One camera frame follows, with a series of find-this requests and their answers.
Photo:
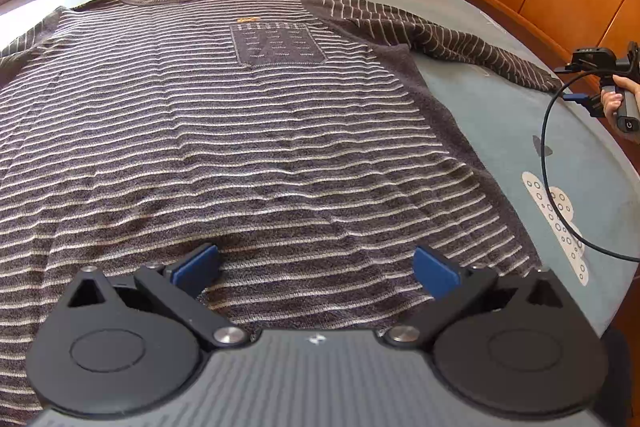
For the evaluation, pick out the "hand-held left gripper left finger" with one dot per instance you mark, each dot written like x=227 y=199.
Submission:
x=197 y=264

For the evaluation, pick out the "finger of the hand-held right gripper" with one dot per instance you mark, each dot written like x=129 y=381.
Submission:
x=575 y=97
x=575 y=69

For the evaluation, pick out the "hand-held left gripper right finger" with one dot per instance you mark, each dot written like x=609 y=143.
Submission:
x=435 y=269

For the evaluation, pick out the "grey striped sweater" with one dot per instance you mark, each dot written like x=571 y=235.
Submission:
x=225 y=132

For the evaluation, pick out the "person's right hand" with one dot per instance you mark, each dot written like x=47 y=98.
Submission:
x=630 y=94

